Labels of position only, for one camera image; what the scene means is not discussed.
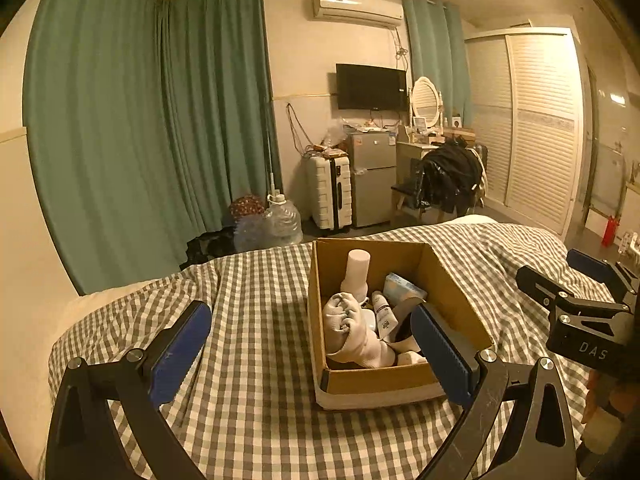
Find white round bottle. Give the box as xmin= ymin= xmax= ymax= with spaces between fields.
xmin=341 ymin=249 xmax=372 ymax=297

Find beige tape roll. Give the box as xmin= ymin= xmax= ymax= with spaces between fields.
xmin=389 ymin=297 xmax=427 ymax=357

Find clear plastic bag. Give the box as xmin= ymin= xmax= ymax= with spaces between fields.
xmin=322 ymin=122 xmax=351 ymax=149

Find white suitcase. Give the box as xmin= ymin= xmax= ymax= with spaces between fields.
xmin=305 ymin=152 xmax=354 ymax=232

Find person's right hand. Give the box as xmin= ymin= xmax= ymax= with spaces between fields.
xmin=581 ymin=369 xmax=640 ymax=467

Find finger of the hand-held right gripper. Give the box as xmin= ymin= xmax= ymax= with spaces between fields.
xmin=515 ymin=264 xmax=577 ymax=312
xmin=566 ymin=248 xmax=640 ymax=306

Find black bag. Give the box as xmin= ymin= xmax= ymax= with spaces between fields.
xmin=184 ymin=227 xmax=237 ymax=267

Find floral patterned bag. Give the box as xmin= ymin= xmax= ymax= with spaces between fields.
xmin=228 ymin=195 xmax=266 ymax=222

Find grey small fridge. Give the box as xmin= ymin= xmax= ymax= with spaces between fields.
xmin=347 ymin=130 xmax=399 ymax=229

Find white oval mirror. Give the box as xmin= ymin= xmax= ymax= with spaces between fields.
xmin=410 ymin=76 xmax=445 ymax=129

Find cardboard box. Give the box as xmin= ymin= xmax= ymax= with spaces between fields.
xmin=307 ymin=238 xmax=495 ymax=409

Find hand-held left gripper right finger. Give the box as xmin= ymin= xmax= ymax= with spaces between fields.
xmin=410 ymin=302 xmax=584 ymax=480

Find wooden dressing table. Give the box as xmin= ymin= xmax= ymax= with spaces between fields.
xmin=396 ymin=132 xmax=476 ymax=162

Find blue white tissue packet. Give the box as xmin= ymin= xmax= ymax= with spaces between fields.
xmin=384 ymin=272 xmax=429 ymax=307

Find black wall television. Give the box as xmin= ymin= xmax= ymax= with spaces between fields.
xmin=335 ymin=63 xmax=409 ymax=112

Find wooden chair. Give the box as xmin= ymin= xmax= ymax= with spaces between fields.
xmin=389 ymin=157 xmax=426 ymax=219

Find black jacket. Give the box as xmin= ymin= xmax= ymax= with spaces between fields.
xmin=419 ymin=141 xmax=484 ymax=214

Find white air conditioner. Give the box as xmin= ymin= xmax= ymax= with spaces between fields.
xmin=312 ymin=0 xmax=405 ymax=31

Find green checkered blanket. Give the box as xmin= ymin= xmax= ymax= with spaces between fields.
xmin=47 ymin=220 xmax=611 ymax=480

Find wide green curtain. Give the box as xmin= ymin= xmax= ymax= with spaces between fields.
xmin=22 ymin=0 xmax=282 ymax=297

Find white socks bundle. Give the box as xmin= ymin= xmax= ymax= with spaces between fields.
xmin=322 ymin=291 xmax=399 ymax=369

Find white cream tube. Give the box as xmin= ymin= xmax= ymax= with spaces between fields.
xmin=371 ymin=290 xmax=396 ymax=339

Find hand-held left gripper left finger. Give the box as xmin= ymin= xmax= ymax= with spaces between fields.
xmin=45 ymin=300 xmax=213 ymax=480

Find white louvred wardrobe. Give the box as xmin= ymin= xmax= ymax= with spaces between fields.
xmin=464 ymin=27 xmax=587 ymax=237

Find red fire extinguisher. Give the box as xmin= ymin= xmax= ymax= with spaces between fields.
xmin=602 ymin=213 xmax=621 ymax=247

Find narrow green curtain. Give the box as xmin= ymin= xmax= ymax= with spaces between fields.
xmin=402 ymin=0 xmax=476 ymax=132

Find clear water jug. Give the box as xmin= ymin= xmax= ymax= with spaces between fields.
xmin=262 ymin=191 xmax=304 ymax=247

